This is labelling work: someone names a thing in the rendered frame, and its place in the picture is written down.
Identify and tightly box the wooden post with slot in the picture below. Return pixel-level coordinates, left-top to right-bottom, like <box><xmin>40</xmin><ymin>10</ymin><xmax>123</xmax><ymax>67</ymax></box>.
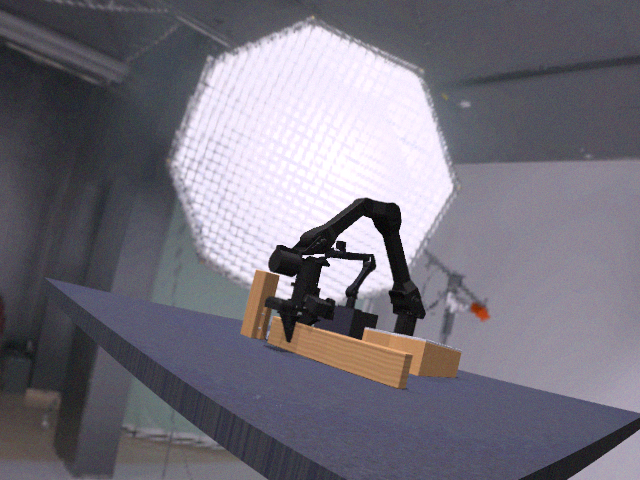
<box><xmin>240</xmin><ymin>270</ymin><xmax>280</xmax><ymax>340</ymax></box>

